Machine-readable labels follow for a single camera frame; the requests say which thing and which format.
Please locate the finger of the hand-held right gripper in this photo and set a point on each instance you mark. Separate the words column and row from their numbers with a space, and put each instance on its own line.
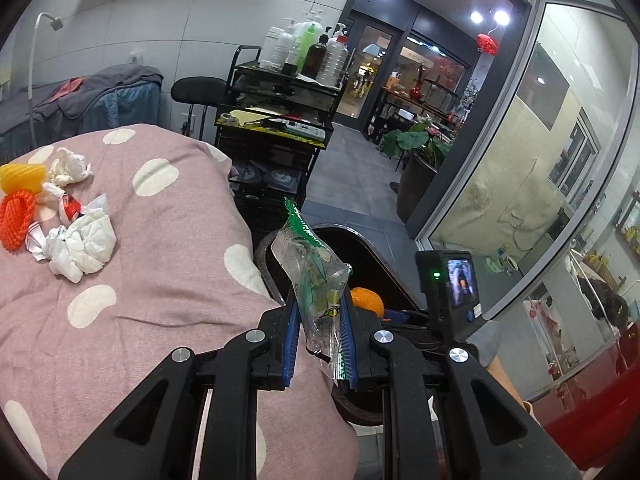
column 402, row 317

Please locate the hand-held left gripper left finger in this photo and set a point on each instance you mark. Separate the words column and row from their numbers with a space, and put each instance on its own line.
column 291, row 360

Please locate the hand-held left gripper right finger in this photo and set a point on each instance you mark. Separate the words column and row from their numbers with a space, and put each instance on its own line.
column 348, row 360

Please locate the orange fruit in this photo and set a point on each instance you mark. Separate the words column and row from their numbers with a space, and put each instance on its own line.
column 367, row 302

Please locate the brown trash bin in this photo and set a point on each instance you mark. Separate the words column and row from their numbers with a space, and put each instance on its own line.
column 370, row 265

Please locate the clear green-printed plastic bag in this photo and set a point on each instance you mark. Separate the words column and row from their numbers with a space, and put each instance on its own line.
column 310, row 280

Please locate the white tissue large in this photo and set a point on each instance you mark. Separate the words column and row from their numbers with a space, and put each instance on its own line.
column 82, row 242

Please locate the red and white wrapper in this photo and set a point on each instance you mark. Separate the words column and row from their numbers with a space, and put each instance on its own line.
column 70, row 205

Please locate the white striped wrapper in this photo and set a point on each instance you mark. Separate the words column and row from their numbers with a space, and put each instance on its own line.
column 37, row 242

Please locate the orange foam fruit net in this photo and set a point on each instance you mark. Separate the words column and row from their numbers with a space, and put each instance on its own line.
column 15, row 220

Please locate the yellow foam fruit net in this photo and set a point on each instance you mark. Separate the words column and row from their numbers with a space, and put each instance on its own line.
column 22, row 176

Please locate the person's right forearm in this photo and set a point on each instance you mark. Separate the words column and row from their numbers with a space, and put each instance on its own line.
column 505, row 385

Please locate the white cup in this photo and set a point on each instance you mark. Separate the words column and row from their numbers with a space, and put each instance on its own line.
column 511, row 264

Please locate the potted green plant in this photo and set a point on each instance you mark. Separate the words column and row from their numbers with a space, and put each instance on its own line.
column 415, row 140

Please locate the pink polka-dot blanket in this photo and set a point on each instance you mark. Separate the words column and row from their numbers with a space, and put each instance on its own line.
column 150, row 260

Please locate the red glossy object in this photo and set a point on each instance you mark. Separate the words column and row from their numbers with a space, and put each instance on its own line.
column 600, row 400

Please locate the dark display table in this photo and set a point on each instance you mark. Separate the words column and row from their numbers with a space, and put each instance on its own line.
column 400, row 110

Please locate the red vase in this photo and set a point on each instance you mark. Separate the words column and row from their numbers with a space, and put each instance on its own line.
column 415, row 92

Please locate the white power strip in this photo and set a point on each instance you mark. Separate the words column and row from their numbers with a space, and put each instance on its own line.
column 305, row 130

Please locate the glass double door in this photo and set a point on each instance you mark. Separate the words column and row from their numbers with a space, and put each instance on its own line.
column 365, row 70

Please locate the yellow cloth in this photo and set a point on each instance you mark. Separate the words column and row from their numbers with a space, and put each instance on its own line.
column 250, row 117

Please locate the tape roll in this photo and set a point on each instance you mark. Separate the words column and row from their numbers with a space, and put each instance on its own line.
column 230, row 119

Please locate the black trolley cart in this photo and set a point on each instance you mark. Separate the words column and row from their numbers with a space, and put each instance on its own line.
column 280, row 92

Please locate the red hanging ornament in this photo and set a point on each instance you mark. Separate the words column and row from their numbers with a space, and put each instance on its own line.
column 487, row 42

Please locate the clear plastic bottle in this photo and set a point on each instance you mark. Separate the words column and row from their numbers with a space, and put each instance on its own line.
column 334, row 60

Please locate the dark brown bottle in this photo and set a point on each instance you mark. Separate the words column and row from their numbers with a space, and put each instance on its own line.
column 317, row 60

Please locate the green bottle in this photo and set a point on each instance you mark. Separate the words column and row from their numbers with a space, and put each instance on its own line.
column 309, row 50

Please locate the black round stool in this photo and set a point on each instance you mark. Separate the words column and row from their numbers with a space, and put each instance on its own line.
column 197, row 89

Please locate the short white bottle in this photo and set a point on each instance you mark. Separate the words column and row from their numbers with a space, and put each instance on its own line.
column 267, row 47

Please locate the large white pump bottle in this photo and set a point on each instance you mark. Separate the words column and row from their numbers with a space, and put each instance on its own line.
column 306, row 24

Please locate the grey massage bed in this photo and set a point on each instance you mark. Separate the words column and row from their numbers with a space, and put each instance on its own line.
column 100, row 87

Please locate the red cloth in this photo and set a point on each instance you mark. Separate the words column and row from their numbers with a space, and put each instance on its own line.
column 67, row 90

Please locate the white floor lamp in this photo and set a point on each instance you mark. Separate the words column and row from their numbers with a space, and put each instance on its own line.
column 52, row 22

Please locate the white wall socket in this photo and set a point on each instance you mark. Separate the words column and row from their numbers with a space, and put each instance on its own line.
column 136, row 57

